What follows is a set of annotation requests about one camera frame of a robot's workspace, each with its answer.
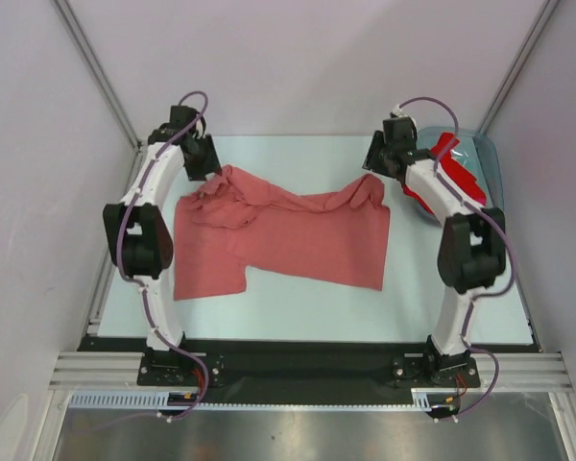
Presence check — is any salmon pink t shirt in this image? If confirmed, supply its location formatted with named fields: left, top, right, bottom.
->
left=173, top=165, right=391, bottom=301

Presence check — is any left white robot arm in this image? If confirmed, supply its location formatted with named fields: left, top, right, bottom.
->
left=102, top=102, right=221, bottom=384

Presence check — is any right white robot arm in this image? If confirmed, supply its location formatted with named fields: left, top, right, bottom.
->
left=363, top=113, right=507, bottom=385

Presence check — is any bright red t shirt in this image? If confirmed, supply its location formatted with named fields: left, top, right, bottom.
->
left=418, top=128, right=489, bottom=206

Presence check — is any clear blue plastic bin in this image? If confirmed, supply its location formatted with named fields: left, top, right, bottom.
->
left=417, top=127, right=505, bottom=209

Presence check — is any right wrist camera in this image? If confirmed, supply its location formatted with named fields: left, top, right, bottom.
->
left=390, top=108, right=407, bottom=118

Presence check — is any left aluminium corner post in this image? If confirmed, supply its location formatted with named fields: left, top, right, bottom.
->
left=50, top=0, right=142, bottom=151

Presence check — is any aluminium corner post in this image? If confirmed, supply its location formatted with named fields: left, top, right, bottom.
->
left=50, top=0, right=142, bottom=151
left=476, top=0, right=563, bottom=134

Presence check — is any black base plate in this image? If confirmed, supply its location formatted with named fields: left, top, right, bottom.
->
left=76, top=335, right=543, bottom=405

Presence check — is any right aluminium corner post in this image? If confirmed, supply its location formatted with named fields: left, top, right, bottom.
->
left=476, top=0, right=563, bottom=134

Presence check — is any grey slotted cable duct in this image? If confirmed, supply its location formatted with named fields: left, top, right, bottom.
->
left=68, top=389, right=458, bottom=413

